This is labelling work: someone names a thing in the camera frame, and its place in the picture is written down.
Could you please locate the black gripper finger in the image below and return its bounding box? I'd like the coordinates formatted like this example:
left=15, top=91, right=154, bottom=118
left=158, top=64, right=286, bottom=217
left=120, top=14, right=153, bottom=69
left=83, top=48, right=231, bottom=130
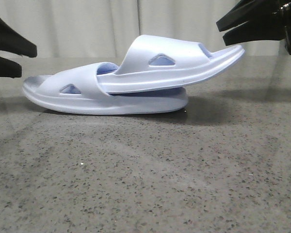
left=216, top=0, right=285, bottom=32
left=0, top=57, right=22, bottom=78
left=0, top=18, right=37, bottom=58
left=223, top=15, right=286, bottom=46

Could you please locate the light blue slipper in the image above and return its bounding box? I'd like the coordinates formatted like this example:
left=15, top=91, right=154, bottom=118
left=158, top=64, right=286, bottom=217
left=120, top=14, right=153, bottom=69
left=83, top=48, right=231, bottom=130
left=97, top=35, right=244, bottom=94
left=23, top=62, right=188, bottom=115

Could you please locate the grey-white curtain backdrop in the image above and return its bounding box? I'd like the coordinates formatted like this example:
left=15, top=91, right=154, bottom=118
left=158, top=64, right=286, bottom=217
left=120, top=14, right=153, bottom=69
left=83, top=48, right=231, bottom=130
left=0, top=0, right=291, bottom=59

